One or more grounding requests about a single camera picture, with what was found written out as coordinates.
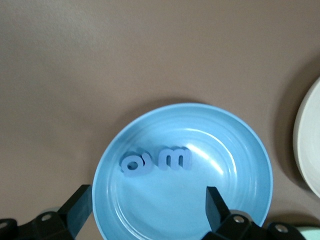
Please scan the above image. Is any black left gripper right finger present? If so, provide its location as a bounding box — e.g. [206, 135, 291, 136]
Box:
[201, 186, 307, 240]

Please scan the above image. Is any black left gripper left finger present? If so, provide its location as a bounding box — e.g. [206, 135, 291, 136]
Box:
[0, 184, 94, 240]

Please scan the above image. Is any blue letter E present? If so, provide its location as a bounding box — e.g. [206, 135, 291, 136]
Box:
[157, 146, 193, 171]

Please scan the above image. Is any blue plate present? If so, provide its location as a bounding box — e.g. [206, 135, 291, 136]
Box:
[91, 102, 273, 240]

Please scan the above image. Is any green plate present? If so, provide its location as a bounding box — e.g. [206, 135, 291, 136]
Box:
[298, 226, 320, 240]

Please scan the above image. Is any beige plate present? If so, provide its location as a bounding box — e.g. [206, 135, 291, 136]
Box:
[292, 76, 320, 200]

